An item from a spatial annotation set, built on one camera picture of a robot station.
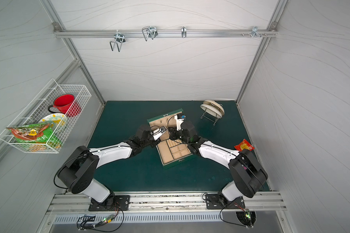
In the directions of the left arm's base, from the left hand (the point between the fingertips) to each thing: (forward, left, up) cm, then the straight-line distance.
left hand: (159, 132), depth 90 cm
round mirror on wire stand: (+13, -35, +7) cm, 38 cm away
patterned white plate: (-9, +45, +25) cm, 52 cm away
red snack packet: (-3, -57, -10) cm, 57 cm away
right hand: (-1, -6, +8) cm, 10 cm away
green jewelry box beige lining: (-11, -8, -5) cm, 14 cm away
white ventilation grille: (-43, +1, -11) cm, 45 cm away
